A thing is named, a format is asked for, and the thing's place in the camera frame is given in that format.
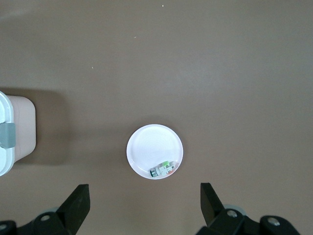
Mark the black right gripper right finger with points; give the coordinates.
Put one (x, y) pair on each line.
(212, 210)

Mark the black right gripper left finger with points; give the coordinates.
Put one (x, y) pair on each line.
(73, 208)

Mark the pink round plate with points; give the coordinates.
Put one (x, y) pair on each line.
(154, 144)

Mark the white lidded storage box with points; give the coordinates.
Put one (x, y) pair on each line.
(23, 127)

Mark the grey box latch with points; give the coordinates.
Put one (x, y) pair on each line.
(6, 135)

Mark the green push button switch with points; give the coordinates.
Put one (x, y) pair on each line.
(161, 170)

